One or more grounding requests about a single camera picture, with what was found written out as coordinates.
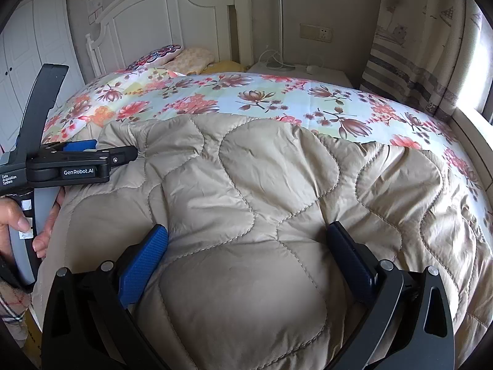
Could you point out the window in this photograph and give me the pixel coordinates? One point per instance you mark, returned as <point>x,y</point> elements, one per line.
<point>486,84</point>

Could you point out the beige quilted jacket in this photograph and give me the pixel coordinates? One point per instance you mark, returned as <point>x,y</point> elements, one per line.
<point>250,185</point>

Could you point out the person's plaid clothing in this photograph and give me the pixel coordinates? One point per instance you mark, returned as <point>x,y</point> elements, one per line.
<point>13,316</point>

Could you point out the floral bed sheet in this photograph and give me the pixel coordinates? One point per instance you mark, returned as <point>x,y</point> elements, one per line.
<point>269,96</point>

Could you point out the cream checkered pillow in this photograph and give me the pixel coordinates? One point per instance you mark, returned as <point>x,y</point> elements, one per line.
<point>192,59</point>

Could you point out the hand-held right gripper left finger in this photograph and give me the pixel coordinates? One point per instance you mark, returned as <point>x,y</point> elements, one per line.
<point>142,266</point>

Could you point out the colourful embroidered pillow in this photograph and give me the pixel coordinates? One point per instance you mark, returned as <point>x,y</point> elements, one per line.
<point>158,56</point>

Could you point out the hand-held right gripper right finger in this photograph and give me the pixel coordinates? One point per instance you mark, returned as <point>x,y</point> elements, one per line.
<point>350,258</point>

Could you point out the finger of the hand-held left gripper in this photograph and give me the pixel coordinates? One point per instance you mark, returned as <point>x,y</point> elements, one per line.
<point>79,145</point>
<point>115,158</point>

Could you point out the white nightstand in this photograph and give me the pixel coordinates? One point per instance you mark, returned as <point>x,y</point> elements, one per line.
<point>331,79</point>

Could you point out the wall socket plate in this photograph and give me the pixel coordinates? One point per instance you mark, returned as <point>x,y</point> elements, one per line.
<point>316,32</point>

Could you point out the yellow pillow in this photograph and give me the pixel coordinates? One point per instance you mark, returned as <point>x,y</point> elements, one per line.
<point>227,66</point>

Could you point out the silver pole lamp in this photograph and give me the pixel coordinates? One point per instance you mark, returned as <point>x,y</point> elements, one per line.
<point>280,23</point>

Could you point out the white wardrobe doors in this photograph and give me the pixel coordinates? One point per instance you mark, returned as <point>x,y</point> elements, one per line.
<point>46,38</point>

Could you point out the striped printed curtain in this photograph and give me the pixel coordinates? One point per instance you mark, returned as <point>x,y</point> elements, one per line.
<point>404,46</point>

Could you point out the white wooden headboard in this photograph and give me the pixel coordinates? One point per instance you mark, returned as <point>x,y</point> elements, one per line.
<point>192,23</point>

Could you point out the person's left hand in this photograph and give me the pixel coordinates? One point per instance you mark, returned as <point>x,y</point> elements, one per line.
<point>13,214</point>

